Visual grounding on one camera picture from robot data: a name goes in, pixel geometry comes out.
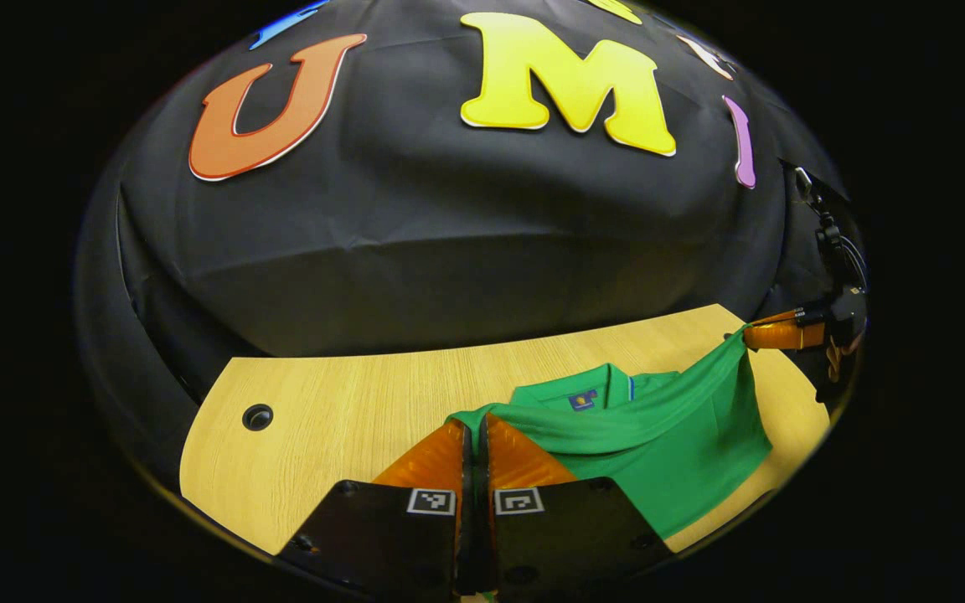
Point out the black backdrop cloth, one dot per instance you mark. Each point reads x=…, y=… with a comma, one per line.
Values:
x=449, y=251

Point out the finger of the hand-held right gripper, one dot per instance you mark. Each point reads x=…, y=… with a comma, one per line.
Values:
x=784, y=337
x=784, y=317

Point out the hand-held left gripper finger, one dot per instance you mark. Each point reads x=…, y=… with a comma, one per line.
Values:
x=485, y=511
x=466, y=502

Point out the green T-shirt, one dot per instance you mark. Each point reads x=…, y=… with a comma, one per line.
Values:
x=667, y=452

